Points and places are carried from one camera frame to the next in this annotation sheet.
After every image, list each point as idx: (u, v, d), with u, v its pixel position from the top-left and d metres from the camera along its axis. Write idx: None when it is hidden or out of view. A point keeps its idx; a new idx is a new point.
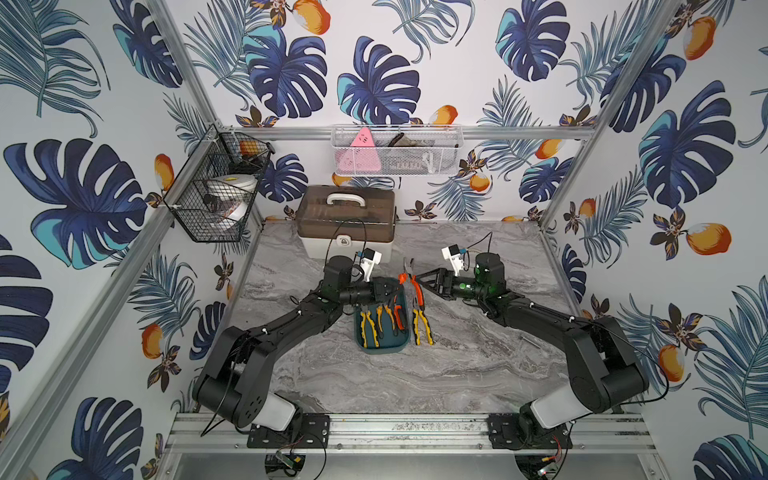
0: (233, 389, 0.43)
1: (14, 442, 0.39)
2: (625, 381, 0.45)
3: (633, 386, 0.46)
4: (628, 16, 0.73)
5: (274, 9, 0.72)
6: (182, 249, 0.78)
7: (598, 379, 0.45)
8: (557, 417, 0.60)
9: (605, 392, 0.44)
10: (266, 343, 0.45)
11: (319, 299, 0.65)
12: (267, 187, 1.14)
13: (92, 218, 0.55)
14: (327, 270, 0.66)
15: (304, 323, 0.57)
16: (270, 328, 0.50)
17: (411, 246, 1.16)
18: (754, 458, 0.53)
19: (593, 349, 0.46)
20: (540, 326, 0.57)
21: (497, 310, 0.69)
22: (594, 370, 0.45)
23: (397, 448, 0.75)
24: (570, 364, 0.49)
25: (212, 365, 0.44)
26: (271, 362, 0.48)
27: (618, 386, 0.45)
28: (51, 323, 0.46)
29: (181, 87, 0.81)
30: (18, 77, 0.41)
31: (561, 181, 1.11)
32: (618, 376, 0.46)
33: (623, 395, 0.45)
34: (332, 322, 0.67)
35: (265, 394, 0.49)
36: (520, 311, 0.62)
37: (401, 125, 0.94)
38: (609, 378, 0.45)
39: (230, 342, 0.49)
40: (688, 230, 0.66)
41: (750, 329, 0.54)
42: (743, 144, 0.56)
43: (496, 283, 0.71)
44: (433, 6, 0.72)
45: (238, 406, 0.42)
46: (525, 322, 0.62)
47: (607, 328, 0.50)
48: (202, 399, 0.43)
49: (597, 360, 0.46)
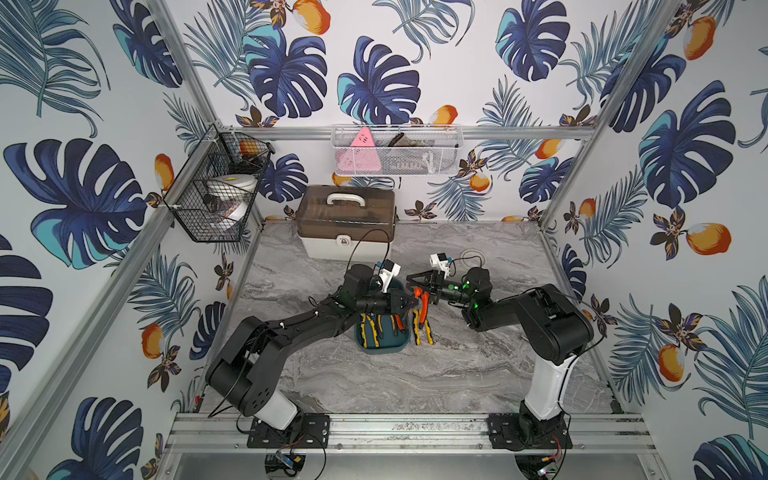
0: (244, 378, 0.44)
1: (14, 441, 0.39)
2: (569, 327, 0.53)
3: (579, 330, 0.53)
4: (629, 16, 0.73)
5: (274, 9, 0.72)
6: (182, 249, 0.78)
7: (541, 325, 0.53)
8: (543, 399, 0.62)
9: (547, 334, 0.52)
10: (282, 337, 0.46)
11: (335, 303, 0.66)
12: (267, 187, 1.14)
13: (92, 217, 0.55)
14: (346, 276, 0.67)
15: (319, 324, 0.58)
16: (287, 323, 0.51)
17: (411, 246, 1.16)
18: (754, 458, 0.53)
19: (535, 304, 0.56)
20: (499, 310, 0.68)
21: (477, 321, 0.78)
22: (536, 319, 0.54)
23: (397, 447, 0.75)
24: (524, 326, 0.57)
25: (227, 351, 0.46)
26: (283, 356, 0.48)
27: (561, 330, 0.52)
28: (51, 323, 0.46)
29: (181, 87, 0.81)
30: (18, 76, 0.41)
31: (561, 180, 1.10)
32: (560, 322, 0.53)
33: (569, 339, 0.52)
34: (344, 329, 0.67)
35: (274, 386, 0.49)
36: (489, 309, 0.72)
37: (401, 125, 0.94)
38: (556, 329, 0.52)
39: (248, 331, 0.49)
40: (688, 230, 0.66)
41: (750, 329, 0.54)
42: (743, 144, 0.56)
43: (481, 300, 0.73)
44: (433, 6, 0.72)
45: (245, 396, 0.43)
46: (494, 316, 0.71)
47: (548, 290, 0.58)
48: (213, 384, 0.45)
49: (540, 312, 0.55)
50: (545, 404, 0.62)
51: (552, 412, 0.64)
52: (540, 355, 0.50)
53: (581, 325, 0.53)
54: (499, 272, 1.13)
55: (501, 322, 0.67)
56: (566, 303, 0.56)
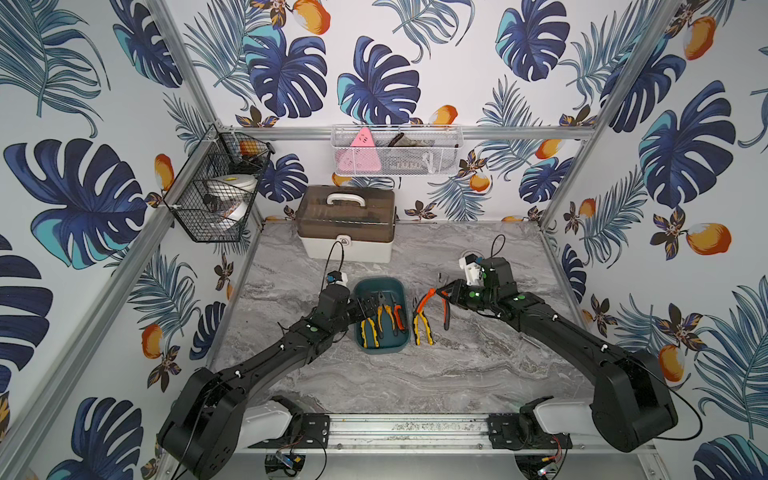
0: (199, 437, 0.40)
1: (15, 442, 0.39)
2: (654, 419, 0.43)
3: (660, 421, 0.43)
4: (629, 15, 0.73)
5: (274, 9, 0.72)
6: (182, 249, 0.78)
7: (631, 425, 0.42)
8: (557, 418, 0.60)
9: (635, 431, 0.42)
10: (237, 390, 0.43)
11: (307, 328, 0.62)
12: (267, 187, 1.14)
13: (92, 218, 0.55)
14: (321, 296, 0.64)
15: (283, 360, 0.53)
16: (244, 371, 0.47)
17: (411, 246, 1.16)
18: (754, 458, 0.53)
19: (630, 387, 0.42)
20: (559, 339, 0.53)
21: (512, 313, 0.63)
22: (626, 412, 0.42)
23: (397, 448, 0.75)
24: (602, 396, 0.45)
25: (178, 412, 0.41)
26: (240, 411, 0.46)
27: (647, 427, 0.42)
28: (51, 323, 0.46)
29: (181, 87, 0.81)
30: (19, 77, 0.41)
31: (561, 180, 1.10)
32: (651, 420, 0.43)
33: (648, 431, 0.42)
34: (318, 354, 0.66)
35: (234, 442, 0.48)
36: (542, 324, 0.57)
37: (402, 125, 0.94)
38: (640, 420, 0.42)
39: (199, 387, 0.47)
40: (688, 230, 0.66)
41: (750, 328, 0.54)
42: (743, 143, 0.56)
43: (503, 282, 0.67)
44: (433, 6, 0.72)
45: (199, 459, 0.39)
46: (549, 332, 0.55)
47: (646, 367, 0.46)
48: (168, 445, 0.41)
49: (630, 396, 0.42)
50: (558, 424, 0.60)
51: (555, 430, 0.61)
52: (603, 426, 0.46)
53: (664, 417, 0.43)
54: None
55: (554, 347, 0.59)
56: (662, 392, 0.43)
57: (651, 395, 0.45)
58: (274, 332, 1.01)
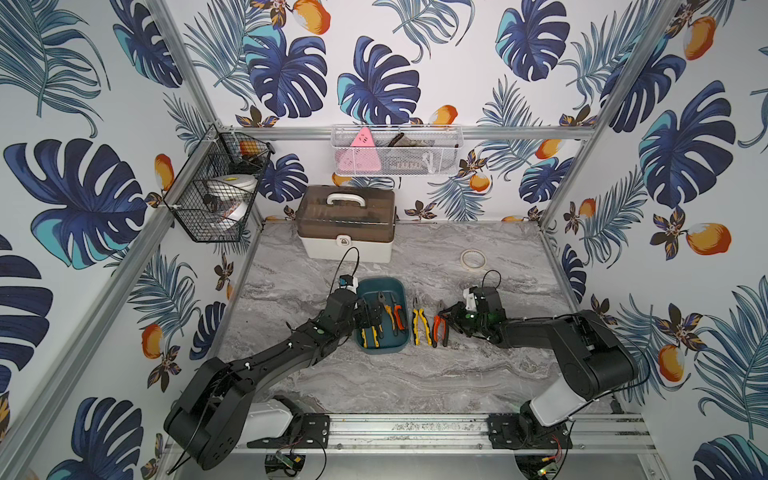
0: (204, 427, 0.41)
1: (14, 442, 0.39)
2: (613, 364, 0.47)
3: (621, 365, 0.47)
4: (629, 16, 0.73)
5: (274, 9, 0.72)
6: (182, 249, 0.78)
7: (580, 359, 0.47)
8: (552, 409, 0.61)
9: (591, 378, 0.46)
10: (246, 382, 0.43)
11: (314, 330, 0.63)
12: (267, 187, 1.14)
13: (92, 217, 0.55)
14: (330, 299, 0.65)
15: (290, 357, 0.54)
16: (253, 363, 0.48)
17: (411, 246, 1.16)
18: (754, 457, 0.54)
19: (575, 340, 0.49)
20: (527, 328, 0.63)
21: (499, 337, 0.73)
22: (575, 351, 0.48)
23: (397, 447, 0.75)
24: (558, 354, 0.52)
25: (187, 399, 0.42)
26: (248, 403, 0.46)
27: (602, 365, 0.47)
28: (51, 323, 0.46)
29: (181, 87, 0.81)
30: (18, 76, 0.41)
31: (561, 180, 1.10)
32: (600, 357, 0.48)
33: (610, 374, 0.47)
34: (323, 356, 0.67)
35: (238, 435, 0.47)
36: (513, 329, 0.67)
37: (402, 125, 0.94)
38: (596, 365, 0.47)
39: (209, 375, 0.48)
40: (688, 230, 0.66)
41: (750, 328, 0.54)
42: (742, 143, 0.56)
43: (494, 310, 0.77)
44: (433, 6, 0.72)
45: (205, 448, 0.40)
46: (521, 333, 0.65)
47: (587, 317, 0.52)
48: (173, 434, 0.41)
49: (577, 344, 0.49)
50: (554, 415, 0.61)
51: (556, 421, 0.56)
52: (573, 388, 0.50)
53: (622, 359, 0.47)
54: (499, 272, 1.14)
55: (528, 340, 0.63)
56: (608, 337, 0.50)
57: (602, 342, 0.51)
58: (274, 332, 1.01)
